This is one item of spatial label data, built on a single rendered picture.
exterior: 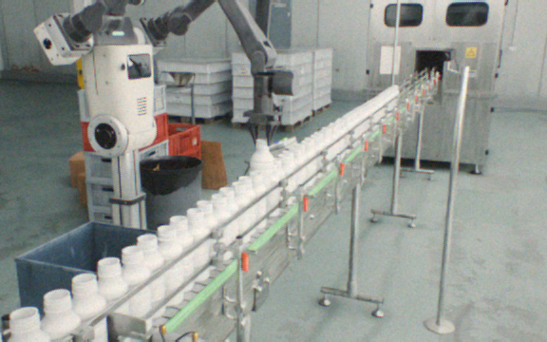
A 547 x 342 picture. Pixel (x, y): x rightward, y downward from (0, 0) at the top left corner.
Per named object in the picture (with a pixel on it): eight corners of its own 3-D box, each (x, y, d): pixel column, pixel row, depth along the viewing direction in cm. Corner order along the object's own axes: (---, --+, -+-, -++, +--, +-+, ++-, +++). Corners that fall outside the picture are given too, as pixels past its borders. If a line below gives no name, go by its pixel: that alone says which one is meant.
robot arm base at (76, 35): (89, 50, 177) (71, 16, 176) (106, 38, 173) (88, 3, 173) (70, 51, 169) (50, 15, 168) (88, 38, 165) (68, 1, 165)
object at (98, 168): (135, 184, 394) (133, 155, 388) (84, 180, 404) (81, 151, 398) (170, 164, 451) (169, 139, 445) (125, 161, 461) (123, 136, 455)
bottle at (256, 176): (267, 222, 162) (267, 170, 157) (264, 231, 156) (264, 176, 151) (248, 221, 162) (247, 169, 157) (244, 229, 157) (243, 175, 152)
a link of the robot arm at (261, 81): (257, 70, 156) (250, 72, 151) (279, 71, 154) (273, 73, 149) (257, 94, 158) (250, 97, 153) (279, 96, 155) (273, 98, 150)
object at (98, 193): (135, 214, 400) (134, 184, 394) (85, 209, 410) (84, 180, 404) (172, 190, 456) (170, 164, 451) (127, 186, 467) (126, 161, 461)
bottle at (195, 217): (179, 282, 124) (178, 214, 120) (189, 271, 130) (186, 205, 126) (205, 284, 123) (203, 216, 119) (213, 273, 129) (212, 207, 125)
